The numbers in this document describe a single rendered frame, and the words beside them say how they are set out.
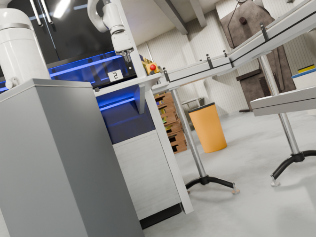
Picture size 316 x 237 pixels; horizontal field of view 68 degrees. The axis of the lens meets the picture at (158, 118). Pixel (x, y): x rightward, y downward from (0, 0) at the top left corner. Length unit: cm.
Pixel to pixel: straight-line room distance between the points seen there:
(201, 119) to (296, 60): 549
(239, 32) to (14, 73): 613
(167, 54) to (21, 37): 822
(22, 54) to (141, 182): 108
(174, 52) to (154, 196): 757
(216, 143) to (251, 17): 412
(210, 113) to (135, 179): 183
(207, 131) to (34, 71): 264
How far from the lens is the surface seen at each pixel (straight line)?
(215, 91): 853
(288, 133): 179
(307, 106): 157
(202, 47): 871
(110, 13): 143
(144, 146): 156
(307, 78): 375
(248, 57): 179
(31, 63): 78
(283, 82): 645
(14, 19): 84
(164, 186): 162
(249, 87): 650
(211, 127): 316
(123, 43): 138
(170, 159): 160
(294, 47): 827
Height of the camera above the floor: 67
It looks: level
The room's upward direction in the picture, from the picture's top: 19 degrees counter-clockwise
